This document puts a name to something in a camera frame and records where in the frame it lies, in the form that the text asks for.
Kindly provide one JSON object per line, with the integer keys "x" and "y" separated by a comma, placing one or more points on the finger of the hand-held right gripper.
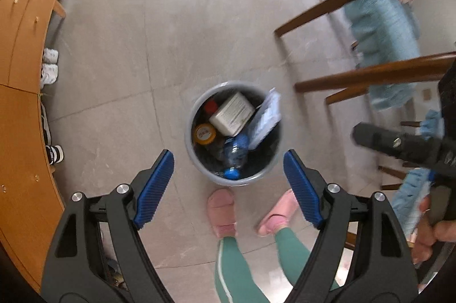
{"x": 388, "y": 142}

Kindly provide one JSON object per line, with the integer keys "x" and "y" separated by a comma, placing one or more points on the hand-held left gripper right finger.
{"x": 302, "y": 189}

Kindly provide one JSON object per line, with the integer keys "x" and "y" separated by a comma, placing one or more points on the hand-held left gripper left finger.
{"x": 156, "y": 189}

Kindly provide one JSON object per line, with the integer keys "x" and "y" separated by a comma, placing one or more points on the grey round trash bin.
{"x": 194, "y": 160}

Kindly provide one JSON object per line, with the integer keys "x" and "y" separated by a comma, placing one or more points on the clear jar with orange lid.
{"x": 204, "y": 134}

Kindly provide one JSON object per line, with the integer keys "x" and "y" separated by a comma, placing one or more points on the clear plastic bottle blue label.
{"x": 233, "y": 160}

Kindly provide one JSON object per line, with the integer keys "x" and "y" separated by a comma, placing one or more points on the translucent white plastic packet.
{"x": 265, "y": 117}

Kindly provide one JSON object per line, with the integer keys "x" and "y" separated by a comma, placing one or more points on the white cardboard box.
{"x": 231, "y": 114}

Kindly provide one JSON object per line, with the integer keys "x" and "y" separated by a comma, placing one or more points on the person's right hand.
{"x": 424, "y": 231}

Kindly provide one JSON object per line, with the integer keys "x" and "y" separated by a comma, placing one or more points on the pink slipper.
{"x": 278, "y": 214}
{"x": 221, "y": 210}

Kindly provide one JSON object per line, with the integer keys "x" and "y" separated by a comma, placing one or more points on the light blue fringed cushion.
{"x": 413, "y": 199}

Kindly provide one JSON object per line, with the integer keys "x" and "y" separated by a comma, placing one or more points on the person's right leg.
{"x": 299, "y": 260}

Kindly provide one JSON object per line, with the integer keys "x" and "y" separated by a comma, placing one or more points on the person's leg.
{"x": 235, "y": 271}
{"x": 299, "y": 260}

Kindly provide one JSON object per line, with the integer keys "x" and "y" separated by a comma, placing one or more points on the bottle with red cap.
{"x": 211, "y": 107}

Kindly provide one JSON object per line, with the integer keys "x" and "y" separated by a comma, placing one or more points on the person's left leg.
{"x": 235, "y": 271}

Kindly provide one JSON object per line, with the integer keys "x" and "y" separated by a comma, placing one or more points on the black and white striped shoe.
{"x": 56, "y": 155}

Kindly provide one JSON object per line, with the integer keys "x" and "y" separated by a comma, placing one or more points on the light blue chair cushion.
{"x": 381, "y": 32}

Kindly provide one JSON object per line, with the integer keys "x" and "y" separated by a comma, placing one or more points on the wooden cabinet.
{"x": 21, "y": 39}

